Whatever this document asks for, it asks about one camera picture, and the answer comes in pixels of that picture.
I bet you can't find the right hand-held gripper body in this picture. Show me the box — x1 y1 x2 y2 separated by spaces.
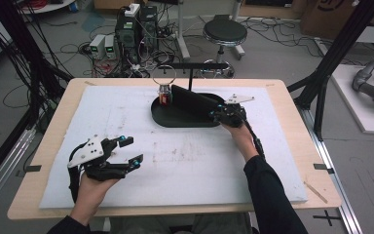
214 93 256 129

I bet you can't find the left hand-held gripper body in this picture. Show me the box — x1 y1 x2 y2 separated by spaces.
66 134 131 182

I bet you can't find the black wallet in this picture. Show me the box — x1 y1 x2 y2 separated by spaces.
170 84 220 121

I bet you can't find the black oval tray with hanger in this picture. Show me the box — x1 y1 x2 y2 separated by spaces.
150 61 230 129

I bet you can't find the key ring with coloured tags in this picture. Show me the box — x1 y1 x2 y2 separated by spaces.
151 63 178 107

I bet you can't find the person's right hand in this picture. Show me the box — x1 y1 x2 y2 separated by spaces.
221 123 259 163

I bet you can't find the person's left hand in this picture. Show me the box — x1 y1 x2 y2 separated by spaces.
74 173 122 215

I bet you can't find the white foam mat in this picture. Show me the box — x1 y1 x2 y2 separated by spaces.
38 85 309 210

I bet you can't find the black tape piece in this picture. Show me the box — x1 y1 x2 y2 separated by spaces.
23 164 43 174
313 163 336 176

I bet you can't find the black round stool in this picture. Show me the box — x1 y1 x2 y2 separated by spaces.
202 14 248 79

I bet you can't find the grey metal stand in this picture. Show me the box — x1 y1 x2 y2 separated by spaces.
174 0 192 61

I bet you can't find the grey power supply unit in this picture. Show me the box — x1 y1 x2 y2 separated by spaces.
89 33 107 60
103 34 118 60

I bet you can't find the black computer tower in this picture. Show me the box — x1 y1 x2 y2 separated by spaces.
138 5 160 55
114 12 141 65

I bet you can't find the tan tape strip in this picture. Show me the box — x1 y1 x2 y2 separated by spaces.
303 180 329 205

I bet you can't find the white platform board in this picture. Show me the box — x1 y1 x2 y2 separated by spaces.
330 63 374 137

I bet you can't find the white power strip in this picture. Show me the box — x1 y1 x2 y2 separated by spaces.
124 2 141 19

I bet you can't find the cardboard box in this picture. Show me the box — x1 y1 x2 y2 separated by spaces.
299 0 374 41

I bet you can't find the left hand-held gripper cable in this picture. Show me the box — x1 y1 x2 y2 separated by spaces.
67 140 90 205

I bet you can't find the hand-held gripper cable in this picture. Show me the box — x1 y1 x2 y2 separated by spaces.
67 140 90 205
239 109 268 162

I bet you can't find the right hand-held gripper cable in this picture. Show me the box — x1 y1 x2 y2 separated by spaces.
239 109 268 162

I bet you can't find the bundle of black floor cables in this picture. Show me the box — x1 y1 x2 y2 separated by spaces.
244 17 324 59

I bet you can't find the aluminium rail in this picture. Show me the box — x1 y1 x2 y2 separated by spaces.
0 126 37 217
298 106 365 234

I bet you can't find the black frame post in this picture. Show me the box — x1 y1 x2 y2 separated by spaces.
286 0 374 141
0 0 75 131

